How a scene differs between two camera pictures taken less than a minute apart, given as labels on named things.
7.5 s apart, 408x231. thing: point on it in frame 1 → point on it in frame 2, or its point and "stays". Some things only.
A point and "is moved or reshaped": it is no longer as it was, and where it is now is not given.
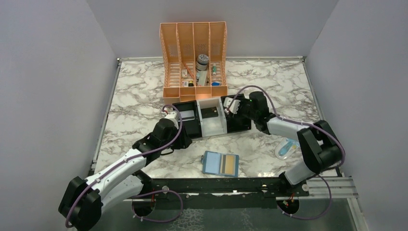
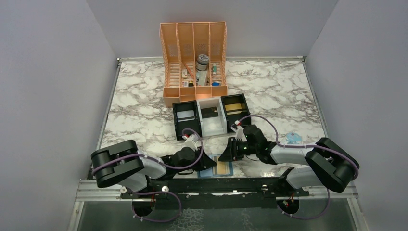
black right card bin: x=235 y=122 stays
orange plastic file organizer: x=194 y=60 stays
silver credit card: x=188 y=115 stays
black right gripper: x=246 y=101 → x=231 y=152
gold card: x=230 y=164 → x=222 y=166
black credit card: x=209 y=112 stays
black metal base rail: x=221 y=192 stays
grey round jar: x=202 y=62 stays
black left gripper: x=183 y=141 → x=205 y=163
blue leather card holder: x=220 y=164 is moved or reshaped
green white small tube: x=214 y=70 stays
